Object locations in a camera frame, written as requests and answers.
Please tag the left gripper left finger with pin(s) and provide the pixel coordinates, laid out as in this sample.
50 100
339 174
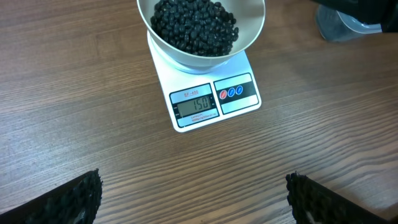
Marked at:
76 201

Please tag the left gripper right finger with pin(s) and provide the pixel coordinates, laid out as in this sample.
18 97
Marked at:
313 203

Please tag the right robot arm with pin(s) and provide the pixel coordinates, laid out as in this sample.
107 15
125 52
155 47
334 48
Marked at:
383 12

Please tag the white digital kitchen scale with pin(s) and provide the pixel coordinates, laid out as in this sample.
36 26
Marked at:
196 98

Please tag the white bowl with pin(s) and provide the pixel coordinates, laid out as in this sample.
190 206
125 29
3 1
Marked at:
250 15

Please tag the black beans in bowl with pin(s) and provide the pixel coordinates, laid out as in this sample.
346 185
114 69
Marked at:
199 27

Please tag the clear plastic container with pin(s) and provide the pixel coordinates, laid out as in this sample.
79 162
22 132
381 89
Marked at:
335 26

